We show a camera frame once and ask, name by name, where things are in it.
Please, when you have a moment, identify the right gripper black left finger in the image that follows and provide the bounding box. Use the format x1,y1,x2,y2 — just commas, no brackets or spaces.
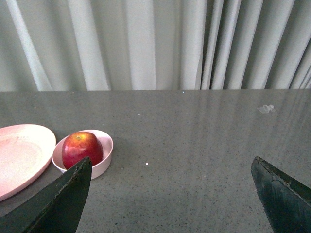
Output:
0,157,92,233

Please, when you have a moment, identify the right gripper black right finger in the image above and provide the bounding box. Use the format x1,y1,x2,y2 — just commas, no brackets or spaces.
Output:
251,157,311,233

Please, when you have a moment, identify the red apple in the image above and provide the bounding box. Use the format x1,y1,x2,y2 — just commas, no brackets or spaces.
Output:
62,131,104,169

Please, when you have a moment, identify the pink bowl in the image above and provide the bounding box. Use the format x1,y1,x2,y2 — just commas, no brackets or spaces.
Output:
51,129,114,180

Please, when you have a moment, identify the pink plate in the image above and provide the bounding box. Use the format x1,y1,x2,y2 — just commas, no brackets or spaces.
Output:
0,124,56,201

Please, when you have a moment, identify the clear plastic scrap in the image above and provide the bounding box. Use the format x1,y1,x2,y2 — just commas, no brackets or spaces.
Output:
257,105,276,114

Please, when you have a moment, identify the white curtain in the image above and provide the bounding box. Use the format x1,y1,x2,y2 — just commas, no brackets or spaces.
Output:
0,0,311,91

